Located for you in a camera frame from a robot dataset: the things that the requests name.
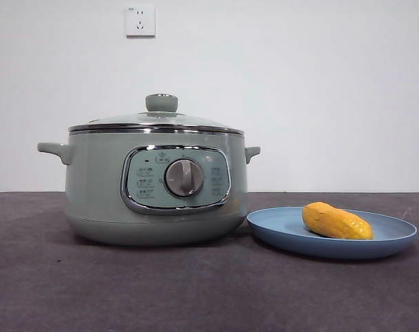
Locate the pale green electric steamer pot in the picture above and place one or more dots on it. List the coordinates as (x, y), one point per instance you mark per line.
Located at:
(92, 180)

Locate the yellow corn cob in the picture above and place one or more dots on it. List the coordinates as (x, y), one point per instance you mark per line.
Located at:
(334, 222)

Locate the glass lid with green knob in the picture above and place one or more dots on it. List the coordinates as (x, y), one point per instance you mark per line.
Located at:
(161, 102)

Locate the white wall power socket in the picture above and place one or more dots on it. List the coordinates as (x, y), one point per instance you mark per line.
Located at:
(140, 21)

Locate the blue round plate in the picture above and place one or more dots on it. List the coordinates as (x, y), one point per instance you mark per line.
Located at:
(282, 238)

